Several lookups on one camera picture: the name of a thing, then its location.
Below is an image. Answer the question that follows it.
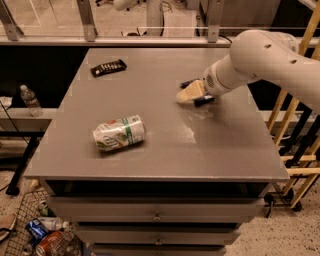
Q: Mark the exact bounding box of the blue rxbar blueberry wrapper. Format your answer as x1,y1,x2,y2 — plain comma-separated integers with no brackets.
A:
180,79,215,107

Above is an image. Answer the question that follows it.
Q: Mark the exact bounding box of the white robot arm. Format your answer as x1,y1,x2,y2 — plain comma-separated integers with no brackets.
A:
176,30,320,114

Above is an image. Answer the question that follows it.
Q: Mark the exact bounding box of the black chocolate rxbar wrapper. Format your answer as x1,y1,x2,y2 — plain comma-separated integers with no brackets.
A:
91,59,127,78

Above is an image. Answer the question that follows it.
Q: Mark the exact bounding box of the white green 7up can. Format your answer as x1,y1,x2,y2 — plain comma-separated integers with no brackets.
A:
93,115,146,151

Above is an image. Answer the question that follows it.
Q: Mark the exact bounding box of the green can in basket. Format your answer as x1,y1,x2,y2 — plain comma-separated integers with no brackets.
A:
38,201,49,217

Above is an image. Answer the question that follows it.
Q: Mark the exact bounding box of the red soda can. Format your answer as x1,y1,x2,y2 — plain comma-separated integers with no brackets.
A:
36,230,74,256

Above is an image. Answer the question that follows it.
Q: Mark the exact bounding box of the grey drawer cabinet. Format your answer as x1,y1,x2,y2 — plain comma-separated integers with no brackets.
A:
26,48,287,256

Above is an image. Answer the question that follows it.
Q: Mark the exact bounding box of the clear plastic water bottle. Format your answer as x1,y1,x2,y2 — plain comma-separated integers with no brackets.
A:
20,85,43,117

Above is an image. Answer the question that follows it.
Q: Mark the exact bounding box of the plastic bottle in basket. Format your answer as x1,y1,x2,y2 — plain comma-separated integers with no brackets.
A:
38,217,69,231

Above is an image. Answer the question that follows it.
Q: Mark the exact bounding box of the blue snack bag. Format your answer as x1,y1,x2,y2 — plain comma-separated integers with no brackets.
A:
25,218,49,242

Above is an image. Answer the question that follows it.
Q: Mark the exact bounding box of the yellow wooden cart frame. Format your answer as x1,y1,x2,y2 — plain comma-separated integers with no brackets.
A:
264,0,320,217

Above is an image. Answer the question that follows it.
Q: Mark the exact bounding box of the wire mesh basket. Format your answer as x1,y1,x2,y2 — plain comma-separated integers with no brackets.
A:
4,189,82,256

